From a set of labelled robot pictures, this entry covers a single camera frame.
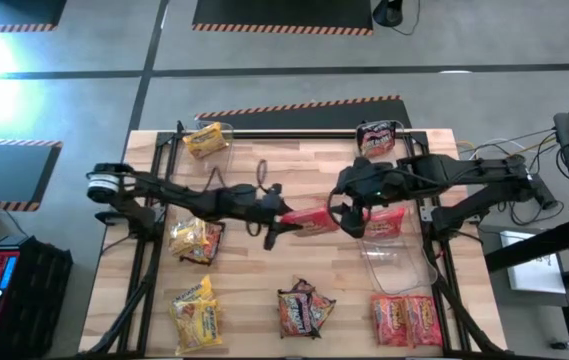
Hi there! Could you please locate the clear plastic bin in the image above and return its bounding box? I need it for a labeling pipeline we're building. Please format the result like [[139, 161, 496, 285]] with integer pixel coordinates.
[[171, 119, 237, 194], [353, 119, 423, 199], [358, 203, 440, 296]]

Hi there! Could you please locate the black metal beam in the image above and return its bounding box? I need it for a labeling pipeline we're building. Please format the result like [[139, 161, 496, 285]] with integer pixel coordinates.
[[483, 216, 569, 274]]

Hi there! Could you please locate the black aluminium table frame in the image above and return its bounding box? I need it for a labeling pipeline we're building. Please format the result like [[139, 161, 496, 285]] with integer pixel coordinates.
[[78, 119, 510, 360]]

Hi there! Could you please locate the black storage crate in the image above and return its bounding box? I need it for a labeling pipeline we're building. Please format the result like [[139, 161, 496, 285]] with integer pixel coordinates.
[[0, 234, 74, 359]]

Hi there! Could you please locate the thin black floor cable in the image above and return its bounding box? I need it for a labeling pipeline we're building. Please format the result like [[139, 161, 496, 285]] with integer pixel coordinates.
[[391, 0, 422, 37]]

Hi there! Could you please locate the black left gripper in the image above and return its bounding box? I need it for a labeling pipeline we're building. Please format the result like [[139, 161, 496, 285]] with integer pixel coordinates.
[[221, 183, 308, 251]]

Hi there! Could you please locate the black power adapter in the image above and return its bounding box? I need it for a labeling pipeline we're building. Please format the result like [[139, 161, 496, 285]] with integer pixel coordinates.
[[533, 174, 560, 211]]

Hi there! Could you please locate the yellow Maruchan noodle packet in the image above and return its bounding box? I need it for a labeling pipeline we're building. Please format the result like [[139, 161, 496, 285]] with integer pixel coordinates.
[[170, 274, 215, 307], [169, 297, 224, 356], [167, 215, 210, 257], [182, 121, 230, 160]]

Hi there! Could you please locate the grey metal bracket plate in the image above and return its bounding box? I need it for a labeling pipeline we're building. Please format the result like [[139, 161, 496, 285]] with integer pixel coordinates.
[[418, 203, 439, 224]]

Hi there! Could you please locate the red noodle packet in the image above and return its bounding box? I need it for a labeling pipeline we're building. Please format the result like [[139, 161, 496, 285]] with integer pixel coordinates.
[[363, 206, 409, 240], [369, 293, 411, 348], [403, 294, 444, 348], [280, 206, 341, 238]]

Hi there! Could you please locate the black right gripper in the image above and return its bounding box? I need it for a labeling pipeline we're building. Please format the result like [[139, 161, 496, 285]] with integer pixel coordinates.
[[333, 157, 405, 240]]

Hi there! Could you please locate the black round stand base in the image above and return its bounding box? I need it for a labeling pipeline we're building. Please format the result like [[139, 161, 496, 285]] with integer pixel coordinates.
[[372, 0, 405, 28]]

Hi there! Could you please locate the black hazard-striped floor mat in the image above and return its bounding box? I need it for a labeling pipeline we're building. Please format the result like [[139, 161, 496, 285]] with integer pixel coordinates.
[[0, 138, 64, 213], [193, 94, 414, 132], [191, 0, 375, 37], [0, 0, 69, 33]]

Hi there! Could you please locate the white box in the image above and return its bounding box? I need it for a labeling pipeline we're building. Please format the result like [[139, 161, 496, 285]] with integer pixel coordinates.
[[499, 229, 569, 295]]

